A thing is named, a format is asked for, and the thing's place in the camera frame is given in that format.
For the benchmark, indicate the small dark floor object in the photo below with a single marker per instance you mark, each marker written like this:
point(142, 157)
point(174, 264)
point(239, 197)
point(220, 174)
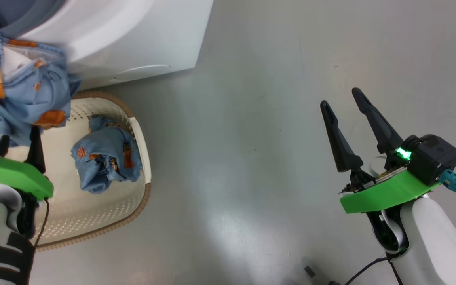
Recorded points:
point(309, 271)

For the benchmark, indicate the blue garment with white lining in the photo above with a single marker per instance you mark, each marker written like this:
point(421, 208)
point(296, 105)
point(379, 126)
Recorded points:
point(34, 91)

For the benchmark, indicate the grey rubber door gasket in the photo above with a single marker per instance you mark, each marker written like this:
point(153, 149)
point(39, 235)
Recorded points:
point(22, 16)

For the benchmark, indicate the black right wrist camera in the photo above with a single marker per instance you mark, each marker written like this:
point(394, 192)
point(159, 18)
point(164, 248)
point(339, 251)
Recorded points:
point(434, 158)

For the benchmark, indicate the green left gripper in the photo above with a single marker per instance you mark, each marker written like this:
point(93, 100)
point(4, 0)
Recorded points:
point(10, 174)

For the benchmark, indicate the cream perforated laundry basket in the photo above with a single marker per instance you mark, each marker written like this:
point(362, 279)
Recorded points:
point(93, 213)

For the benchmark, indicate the white front-load washing machine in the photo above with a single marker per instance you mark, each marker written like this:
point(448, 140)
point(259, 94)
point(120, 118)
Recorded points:
point(133, 35)

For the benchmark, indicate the blue garment with orange print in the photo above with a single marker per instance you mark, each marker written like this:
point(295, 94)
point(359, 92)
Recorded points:
point(105, 158)

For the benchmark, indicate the round white filter cover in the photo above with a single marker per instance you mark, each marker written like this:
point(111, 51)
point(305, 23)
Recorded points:
point(141, 73)

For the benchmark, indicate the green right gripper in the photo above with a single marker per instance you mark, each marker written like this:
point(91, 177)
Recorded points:
point(382, 194)

